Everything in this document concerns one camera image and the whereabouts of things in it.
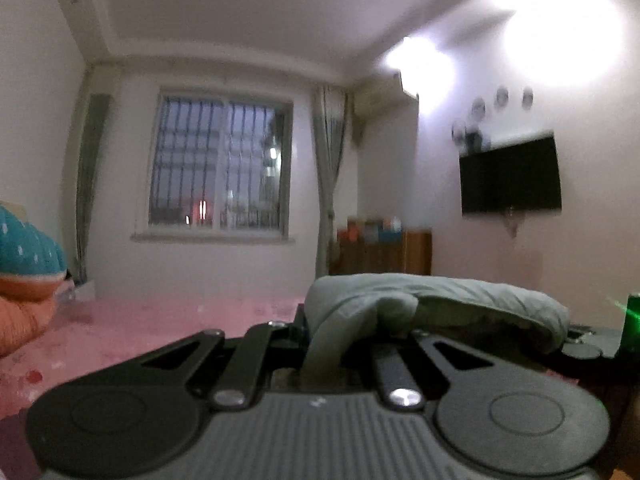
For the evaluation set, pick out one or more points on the wall air conditioner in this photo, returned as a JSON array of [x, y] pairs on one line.
[[382, 102]]

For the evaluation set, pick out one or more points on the wall-mounted television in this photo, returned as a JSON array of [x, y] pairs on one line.
[[510, 175]]

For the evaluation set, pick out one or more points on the green curtain by pillows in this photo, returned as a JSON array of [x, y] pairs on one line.
[[92, 185]]

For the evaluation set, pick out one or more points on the wooden cabinet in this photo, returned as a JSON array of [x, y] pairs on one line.
[[385, 255]]

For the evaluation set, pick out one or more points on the green curtain by air conditioner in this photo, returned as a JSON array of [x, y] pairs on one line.
[[327, 175]]

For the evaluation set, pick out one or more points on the light green padded jacket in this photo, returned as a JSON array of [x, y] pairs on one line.
[[430, 305]]

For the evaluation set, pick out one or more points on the round wall plate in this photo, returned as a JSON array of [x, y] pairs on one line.
[[502, 96], [527, 96]]

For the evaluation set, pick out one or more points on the pink heart-print blanket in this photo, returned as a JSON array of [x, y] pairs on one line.
[[130, 330]]

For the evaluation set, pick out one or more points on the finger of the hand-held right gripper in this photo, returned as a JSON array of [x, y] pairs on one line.
[[587, 344]]

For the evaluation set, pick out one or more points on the teal dotted pillow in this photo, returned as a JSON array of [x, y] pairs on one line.
[[25, 245]]

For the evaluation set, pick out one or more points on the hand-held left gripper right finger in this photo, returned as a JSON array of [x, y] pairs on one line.
[[395, 367]]

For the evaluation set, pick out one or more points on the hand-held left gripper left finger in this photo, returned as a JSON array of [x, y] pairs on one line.
[[260, 350]]

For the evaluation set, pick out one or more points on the orange pillow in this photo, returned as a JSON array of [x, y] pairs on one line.
[[20, 320]]

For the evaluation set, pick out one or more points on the barred window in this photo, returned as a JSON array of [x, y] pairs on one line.
[[220, 165]]

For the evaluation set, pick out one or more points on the row of boxes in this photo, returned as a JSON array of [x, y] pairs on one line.
[[375, 227]]

